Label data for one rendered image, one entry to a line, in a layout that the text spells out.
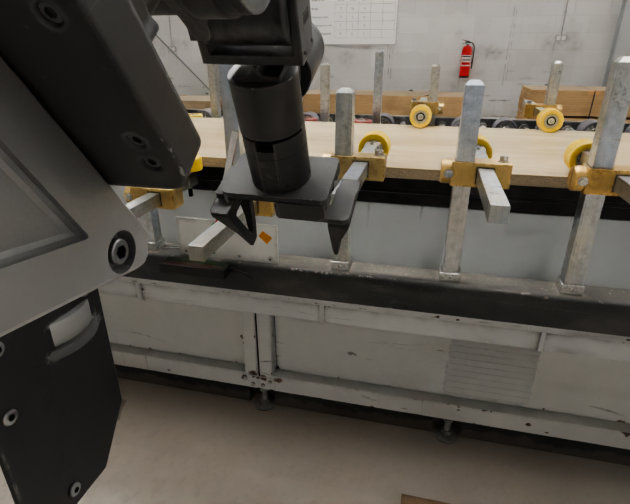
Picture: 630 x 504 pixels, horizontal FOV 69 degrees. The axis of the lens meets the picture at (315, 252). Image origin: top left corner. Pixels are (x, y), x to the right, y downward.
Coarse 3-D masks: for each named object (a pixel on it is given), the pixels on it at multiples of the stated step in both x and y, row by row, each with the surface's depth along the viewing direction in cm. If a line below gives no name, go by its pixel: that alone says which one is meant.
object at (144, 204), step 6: (192, 174) 128; (192, 180) 127; (186, 186) 124; (192, 186) 127; (138, 198) 108; (144, 198) 108; (150, 198) 108; (156, 198) 111; (126, 204) 104; (132, 204) 104; (138, 204) 104; (144, 204) 106; (150, 204) 108; (156, 204) 111; (132, 210) 102; (138, 210) 104; (144, 210) 106; (150, 210) 109; (138, 216) 104
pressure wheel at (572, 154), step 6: (570, 144) 112; (576, 144) 109; (582, 144) 107; (588, 144) 106; (570, 150) 109; (576, 150) 108; (582, 150) 107; (588, 150) 107; (564, 156) 112; (570, 156) 108; (576, 156) 108; (564, 162) 114; (570, 162) 109; (576, 162) 109; (570, 168) 110
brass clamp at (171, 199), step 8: (128, 192) 114; (136, 192) 113; (144, 192) 112; (152, 192) 112; (160, 192) 111; (168, 192) 111; (176, 192) 113; (128, 200) 115; (160, 200) 112; (168, 200) 112; (176, 200) 113; (160, 208) 113; (168, 208) 113
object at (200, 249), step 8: (240, 208) 100; (256, 208) 106; (240, 216) 97; (216, 224) 92; (208, 232) 88; (216, 232) 88; (224, 232) 90; (232, 232) 94; (200, 240) 84; (208, 240) 84; (216, 240) 87; (224, 240) 90; (192, 248) 82; (200, 248) 82; (208, 248) 84; (216, 248) 87; (192, 256) 83; (200, 256) 82; (208, 256) 84
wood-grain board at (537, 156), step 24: (192, 120) 191; (216, 120) 191; (216, 144) 145; (312, 144) 145; (408, 144) 145; (432, 144) 145; (456, 144) 145; (504, 144) 145; (528, 144) 145; (552, 144) 145; (624, 144) 145; (408, 168) 117; (432, 168) 117; (528, 168) 117; (552, 168) 117
